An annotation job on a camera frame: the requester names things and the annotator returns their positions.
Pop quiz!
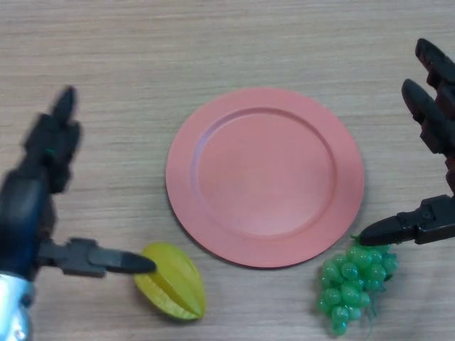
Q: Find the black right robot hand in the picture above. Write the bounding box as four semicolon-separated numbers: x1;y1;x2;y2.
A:
358;38;455;247

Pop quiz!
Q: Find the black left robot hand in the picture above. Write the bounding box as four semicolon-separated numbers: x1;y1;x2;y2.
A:
0;85;157;281

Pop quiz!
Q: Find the yellow starfruit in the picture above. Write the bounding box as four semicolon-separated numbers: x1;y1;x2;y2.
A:
134;242;207;323

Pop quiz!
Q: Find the pink round plate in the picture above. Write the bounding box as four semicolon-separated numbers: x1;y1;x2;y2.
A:
165;88;365;270

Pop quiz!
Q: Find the green grape bunch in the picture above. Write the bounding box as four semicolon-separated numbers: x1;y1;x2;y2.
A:
316;234;398;337

